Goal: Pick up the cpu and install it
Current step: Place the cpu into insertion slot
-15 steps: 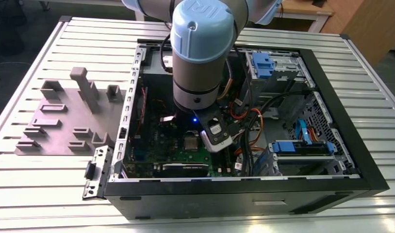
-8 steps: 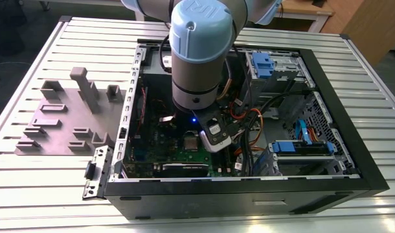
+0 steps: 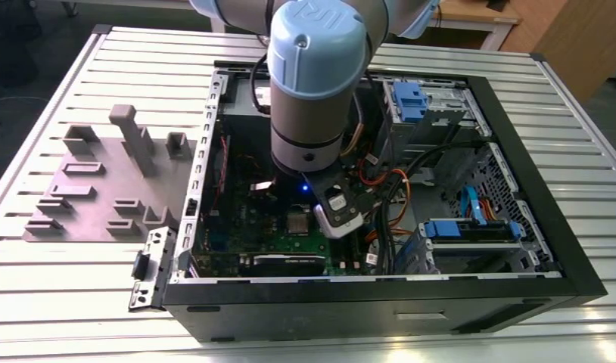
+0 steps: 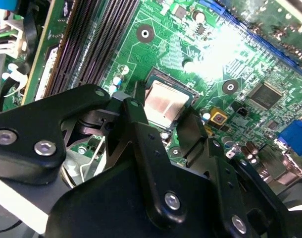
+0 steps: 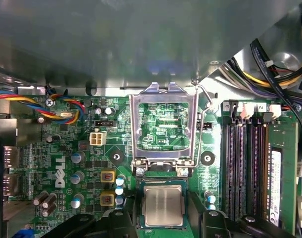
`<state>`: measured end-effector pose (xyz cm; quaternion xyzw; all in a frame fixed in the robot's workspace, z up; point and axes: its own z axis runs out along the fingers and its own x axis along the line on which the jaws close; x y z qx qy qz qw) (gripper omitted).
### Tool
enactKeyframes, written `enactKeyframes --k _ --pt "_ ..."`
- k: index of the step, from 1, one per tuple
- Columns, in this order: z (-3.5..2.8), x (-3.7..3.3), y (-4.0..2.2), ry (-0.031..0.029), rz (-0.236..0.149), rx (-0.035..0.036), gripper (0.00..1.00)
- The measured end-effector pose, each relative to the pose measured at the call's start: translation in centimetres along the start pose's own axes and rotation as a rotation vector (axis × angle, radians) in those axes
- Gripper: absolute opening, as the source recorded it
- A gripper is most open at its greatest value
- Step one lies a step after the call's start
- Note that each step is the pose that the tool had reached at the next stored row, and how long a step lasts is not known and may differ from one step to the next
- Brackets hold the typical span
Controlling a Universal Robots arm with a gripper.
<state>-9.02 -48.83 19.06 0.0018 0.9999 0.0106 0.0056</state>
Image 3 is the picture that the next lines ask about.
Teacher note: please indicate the silver CPU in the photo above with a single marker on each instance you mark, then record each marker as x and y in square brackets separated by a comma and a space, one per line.
[298, 223]

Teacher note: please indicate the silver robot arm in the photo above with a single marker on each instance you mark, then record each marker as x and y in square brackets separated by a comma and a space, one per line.
[307, 121]

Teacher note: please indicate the green motherboard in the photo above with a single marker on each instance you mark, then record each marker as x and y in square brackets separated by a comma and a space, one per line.
[252, 230]

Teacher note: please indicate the black RAM slot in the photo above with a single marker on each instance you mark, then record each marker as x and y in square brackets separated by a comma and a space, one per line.
[354, 250]
[339, 250]

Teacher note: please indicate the black graphics card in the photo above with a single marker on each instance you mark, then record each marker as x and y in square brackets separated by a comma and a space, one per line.
[287, 264]

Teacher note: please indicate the grey power supply unit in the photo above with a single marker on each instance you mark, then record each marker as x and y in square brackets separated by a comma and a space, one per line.
[239, 99]

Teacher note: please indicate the tall silver drive cage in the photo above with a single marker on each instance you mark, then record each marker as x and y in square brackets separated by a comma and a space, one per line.
[423, 132]

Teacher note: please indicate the black disk in blue carrier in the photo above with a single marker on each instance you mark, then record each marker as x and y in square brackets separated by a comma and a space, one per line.
[441, 230]

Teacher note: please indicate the blue plastic drive carrier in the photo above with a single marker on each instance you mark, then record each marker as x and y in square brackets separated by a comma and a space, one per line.
[410, 100]

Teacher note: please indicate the black PC case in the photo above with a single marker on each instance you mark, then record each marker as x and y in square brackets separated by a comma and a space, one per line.
[338, 314]

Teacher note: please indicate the grey parts rack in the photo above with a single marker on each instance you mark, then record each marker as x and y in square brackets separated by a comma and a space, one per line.
[110, 196]

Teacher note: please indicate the low silver disk bay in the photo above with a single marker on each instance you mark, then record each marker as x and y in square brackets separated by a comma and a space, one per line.
[471, 247]

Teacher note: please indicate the white framed desk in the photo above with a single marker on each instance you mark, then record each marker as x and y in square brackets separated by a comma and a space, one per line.
[216, 26]

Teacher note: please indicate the wooden desk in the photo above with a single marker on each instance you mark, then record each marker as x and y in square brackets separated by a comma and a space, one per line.
[479, 11]

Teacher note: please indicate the black office chair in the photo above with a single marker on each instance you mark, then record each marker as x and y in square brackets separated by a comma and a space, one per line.
[12, 45]

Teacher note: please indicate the wooden cabinet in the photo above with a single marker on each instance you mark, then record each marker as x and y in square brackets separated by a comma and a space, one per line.
[579, 45]

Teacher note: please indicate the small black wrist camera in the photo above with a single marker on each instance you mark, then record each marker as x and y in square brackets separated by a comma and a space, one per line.
[260, 187]

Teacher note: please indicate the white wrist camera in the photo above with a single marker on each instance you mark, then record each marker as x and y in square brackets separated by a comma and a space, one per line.
[340, 223]

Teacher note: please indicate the grey card retainer bracket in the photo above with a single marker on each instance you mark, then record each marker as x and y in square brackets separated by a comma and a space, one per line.
[161, 246]

